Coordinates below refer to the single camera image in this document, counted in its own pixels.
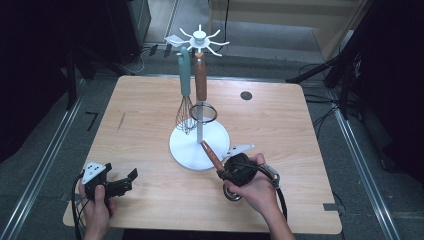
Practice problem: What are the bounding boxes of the white utensil hook stand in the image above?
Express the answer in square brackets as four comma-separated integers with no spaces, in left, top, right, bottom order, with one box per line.
[169,24,231,172]

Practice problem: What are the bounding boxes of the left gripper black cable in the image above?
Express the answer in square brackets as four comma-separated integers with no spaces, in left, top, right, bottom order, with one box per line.
[71,171,88,240]

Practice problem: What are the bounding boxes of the person's right hand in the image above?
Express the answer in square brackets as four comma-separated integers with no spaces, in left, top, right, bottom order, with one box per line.
[223,153,280,215]

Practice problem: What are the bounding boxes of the wooden handled mesh strainer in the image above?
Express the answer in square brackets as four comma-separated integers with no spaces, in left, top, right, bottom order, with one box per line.
[189,52,218,125]

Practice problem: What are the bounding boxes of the pale wooden furniture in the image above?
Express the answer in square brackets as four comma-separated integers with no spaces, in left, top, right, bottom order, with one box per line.
[209,0,369,62]

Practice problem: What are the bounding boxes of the white paper tag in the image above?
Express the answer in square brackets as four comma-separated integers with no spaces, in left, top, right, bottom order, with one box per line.
[164,34,184,47]

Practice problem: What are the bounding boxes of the black hanging cable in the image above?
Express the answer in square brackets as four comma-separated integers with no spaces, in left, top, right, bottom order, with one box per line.
[222,0,231,54]

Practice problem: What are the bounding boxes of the dark cabinet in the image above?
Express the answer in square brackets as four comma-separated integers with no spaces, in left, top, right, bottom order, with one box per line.
[106,0,152,64]

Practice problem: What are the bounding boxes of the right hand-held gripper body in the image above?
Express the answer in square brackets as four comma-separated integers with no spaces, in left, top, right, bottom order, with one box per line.
[222,143,259,187]

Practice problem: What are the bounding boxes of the black floor cables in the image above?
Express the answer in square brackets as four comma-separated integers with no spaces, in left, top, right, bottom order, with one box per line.
[304,93,343,138]

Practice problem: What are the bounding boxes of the metal floor rail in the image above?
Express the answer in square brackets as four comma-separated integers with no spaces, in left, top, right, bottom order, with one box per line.
[333,108,403,240]
[0,96,85,240]

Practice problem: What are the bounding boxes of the black upright post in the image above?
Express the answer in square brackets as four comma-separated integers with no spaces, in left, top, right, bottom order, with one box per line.
[64,49,79,111]

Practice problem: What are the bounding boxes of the person's left hand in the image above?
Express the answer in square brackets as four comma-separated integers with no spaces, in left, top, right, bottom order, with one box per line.
[78,183,117,240]

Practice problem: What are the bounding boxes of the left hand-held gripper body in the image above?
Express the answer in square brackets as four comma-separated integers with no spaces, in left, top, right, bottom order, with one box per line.
[81,162,133,200]

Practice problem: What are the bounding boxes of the teal handled wire whisk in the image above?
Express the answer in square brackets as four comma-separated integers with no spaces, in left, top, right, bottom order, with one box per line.
[174,46,198,135]

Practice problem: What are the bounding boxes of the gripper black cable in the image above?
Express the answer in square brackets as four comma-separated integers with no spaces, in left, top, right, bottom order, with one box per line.
[71,171,88,240]
[233,161,288,223]

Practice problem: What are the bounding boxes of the wooden handled steel ladle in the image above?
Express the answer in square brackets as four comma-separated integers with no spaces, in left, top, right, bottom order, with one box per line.
[200,140,243,202]

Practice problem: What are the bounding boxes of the black metal stand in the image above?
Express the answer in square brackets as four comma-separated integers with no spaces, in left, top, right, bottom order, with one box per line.
[285,33,359,120]

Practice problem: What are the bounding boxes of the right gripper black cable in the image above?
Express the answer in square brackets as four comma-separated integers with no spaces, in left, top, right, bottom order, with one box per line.
[233,161,288,223]

